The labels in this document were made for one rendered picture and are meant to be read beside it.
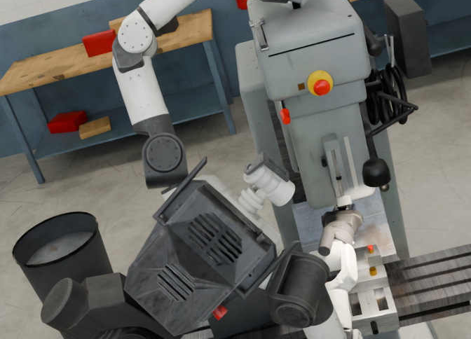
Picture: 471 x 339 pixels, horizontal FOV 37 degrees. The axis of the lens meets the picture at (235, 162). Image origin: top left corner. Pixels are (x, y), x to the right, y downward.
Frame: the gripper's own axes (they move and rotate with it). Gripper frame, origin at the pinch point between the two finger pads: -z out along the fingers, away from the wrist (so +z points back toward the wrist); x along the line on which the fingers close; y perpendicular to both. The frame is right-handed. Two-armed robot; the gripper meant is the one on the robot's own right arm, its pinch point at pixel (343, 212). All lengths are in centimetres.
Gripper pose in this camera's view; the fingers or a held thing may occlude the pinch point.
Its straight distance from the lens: 215.5
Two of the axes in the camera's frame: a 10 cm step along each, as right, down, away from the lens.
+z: -2.6, 5.0, -8.2
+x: -9.3, 0.9, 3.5
